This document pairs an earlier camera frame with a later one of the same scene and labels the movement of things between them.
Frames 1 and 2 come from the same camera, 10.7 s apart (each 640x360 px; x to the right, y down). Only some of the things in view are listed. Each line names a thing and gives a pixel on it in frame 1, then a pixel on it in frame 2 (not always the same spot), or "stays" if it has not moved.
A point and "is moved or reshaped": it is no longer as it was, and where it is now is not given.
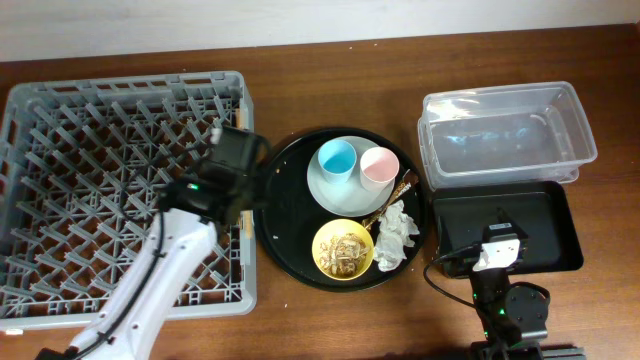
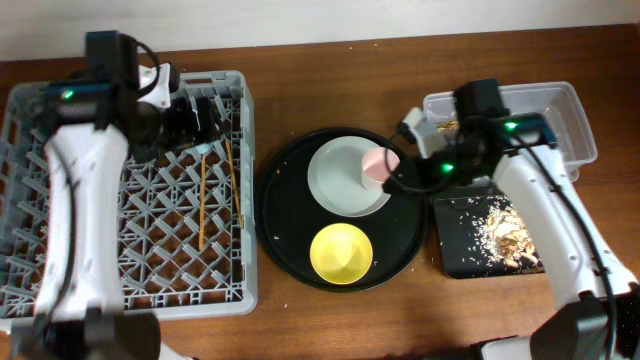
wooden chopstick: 241,115 is moved or reshaped
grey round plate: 349,198 stays
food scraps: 343,255 to 502,238
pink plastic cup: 378,167 stays
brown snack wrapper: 409,180 to 449,126
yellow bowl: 342,249 stays
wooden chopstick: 246,225 is moved or reshaped
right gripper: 503,233 to 417,170
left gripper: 245,145 to 201,118
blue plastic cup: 337,160 to 203,148
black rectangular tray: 547,213 stays
